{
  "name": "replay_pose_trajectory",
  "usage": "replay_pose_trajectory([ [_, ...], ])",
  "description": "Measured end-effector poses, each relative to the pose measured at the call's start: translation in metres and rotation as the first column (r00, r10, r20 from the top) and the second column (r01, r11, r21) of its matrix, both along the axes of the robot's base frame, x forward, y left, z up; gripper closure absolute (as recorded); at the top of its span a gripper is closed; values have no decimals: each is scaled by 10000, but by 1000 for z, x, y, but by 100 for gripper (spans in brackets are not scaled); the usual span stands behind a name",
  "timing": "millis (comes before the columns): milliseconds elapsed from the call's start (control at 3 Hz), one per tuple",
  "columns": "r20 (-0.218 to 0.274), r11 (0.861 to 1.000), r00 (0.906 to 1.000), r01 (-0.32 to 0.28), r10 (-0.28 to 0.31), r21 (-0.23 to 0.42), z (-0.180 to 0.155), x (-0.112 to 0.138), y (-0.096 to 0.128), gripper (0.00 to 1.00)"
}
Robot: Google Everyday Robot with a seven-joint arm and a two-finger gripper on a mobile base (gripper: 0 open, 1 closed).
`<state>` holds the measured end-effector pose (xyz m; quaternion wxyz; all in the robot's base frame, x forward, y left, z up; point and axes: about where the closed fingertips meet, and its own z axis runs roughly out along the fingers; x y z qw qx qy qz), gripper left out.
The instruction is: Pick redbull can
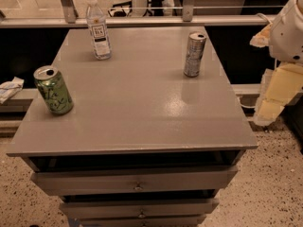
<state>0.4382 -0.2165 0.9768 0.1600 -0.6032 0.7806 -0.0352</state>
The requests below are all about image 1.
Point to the yellow foam padded gripper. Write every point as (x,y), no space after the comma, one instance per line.
(288,37)

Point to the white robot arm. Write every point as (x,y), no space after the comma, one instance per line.
(284,36)

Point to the silver redbull can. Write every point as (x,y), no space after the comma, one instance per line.
(195,49)

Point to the green soda can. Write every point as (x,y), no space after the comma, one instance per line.
(51,85)

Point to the top grey drawer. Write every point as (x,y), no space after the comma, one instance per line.
(135,180)

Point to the grey drawer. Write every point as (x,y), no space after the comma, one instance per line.
(139,209)
(184,221)
(135,180)

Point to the grey drawer cabinet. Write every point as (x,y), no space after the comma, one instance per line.
(136,110)

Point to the black office chair base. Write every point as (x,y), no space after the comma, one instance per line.
(139,8)

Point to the middle grey drawer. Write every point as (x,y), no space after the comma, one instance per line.
(139,209)

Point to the bottom grey drawer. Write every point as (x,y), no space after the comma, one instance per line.
(184,221)

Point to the clear plastic water bottle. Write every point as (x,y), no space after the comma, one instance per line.
(96,22)

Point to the crumpled white packet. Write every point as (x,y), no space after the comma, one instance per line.
(10,88)

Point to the metal railing frame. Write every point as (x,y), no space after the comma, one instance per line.
(70,13)

